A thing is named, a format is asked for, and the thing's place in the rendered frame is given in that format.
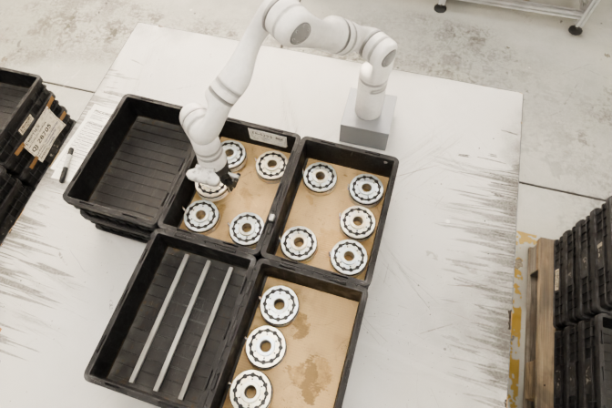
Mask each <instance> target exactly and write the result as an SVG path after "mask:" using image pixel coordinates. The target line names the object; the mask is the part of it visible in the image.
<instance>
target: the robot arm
mask: <svg viewBox="0 0 612 408"><path fill-rule="evenodd" d="M269 34H271V35H272V36H273V37H274V38H275V39H276V40H277V41H278V42H279V43H280V44H281V45H283V46H286V47H291V48H308V49H315V50H318V51H322V52H326V53H329V54H333V55H336V56H347V55H349V54H351V53H352V52H355V53H357V54H358V55H359V56H361V57H362V58H363V59H364V60H365V61H366V62H365V63H363V64H362V66H361V68H360V73H359V80H358V87H357V95H356V101H355V113H356V115H357V116H358V117H360V118H361V119H364V120H374V119H376V118H377V117H378V116H380V115H381V112H382V108H383V101H384V96H385V91H386V87H387V82H388V78H389V75H390V74H391V72H392V70H393V64H394V60H395V58H396V55H397V50H398V46H397V43H396V42H395V41H393V40H392V39H391V38H390V37H389V36H387V35H386V34H385V33H384V32H382V31H381V30H379V29H377V28H374V27H368V26H361V25H358V24H356V23H354V22H353V21H351V20H348V19H346V18H343V17H340V16H337V15H329V16H326V17H324V18H323V19H320V18H318V17H316V16H315V15H313V14H312V13H310V12H309V11H308V10H307V9H306V8H305V7H304V6H303V5H302V4H301V3H300V2H299V1H298V0H264V1H263V2H262V3H261V5H260V7H259V8H258V10H257V12H256V13H255V15H254V17H253V18H252V20H251V21H250V24H249V26H248V28H247V29H246V31H245V33H244V35H243V36H242V38H241V40H240V42H239V44H238V46H237V47H236V49H235V51H234V53H233V54H232V56H231V58H230V59H229V61H228V63H227V64H226V65H225V66H224V67H223V69H222V70H221V71H220V73H219V74H218V75H217V77H216V78H215V79H214V80H213V82H212V83H211V84H210V85H209V87H208V88H207V90H206V92H205V98H206V100H207V103H208V109H206V108H205V107H204V106H202V105H201V104H199V103H188V104H187V105H186V106H184V107H183V108H182V109H181V111H180V113H179V122H180V125H181V126H182V127H183V129H184V131H185V133H186V134H187V136H188V138H189V140H190V142H191V144H192V146H193V148H194V151H195V153H196V156H197V160H198V162H197V164H196V166H195V168H192V169H190V170H188V172H187V174H186V175H187V177H188V179H189V180H191V181H195V182H198V183H201V184H204V185H208V186H212V187H217V186H218V185H219V184H220V182H221V183H222V184H225V186H226V188H227V191H228V192H229V193H231V191H232V190H233V189H234V188H236V186H237V183H238V181H239V179H240V173H237V174H233V173H231V170H230V169H229V162H228V160H227V157H226V154H225V151H224V149H223V147H222V145H221V143H220V140H219V133H220V131H221V130H222V128H223V126H224V123H225V121H226V119H227V117H228V115H229V112H230V110H231V108H232V107H233V106H234V104H235V103H236V102H237V101H238V100H239V98H240V97H241V96H242V95H243V93H244V92H245V91H246V89H247V88H248V86H249V84H250V81H251V78H252V74H253V70H254V67H255V62H256V59H257V55H258V53H259V50H260V47H261V45H262V43H263V41H264V40H265V38H266V37H267V36H268V35H269Z"/></svg>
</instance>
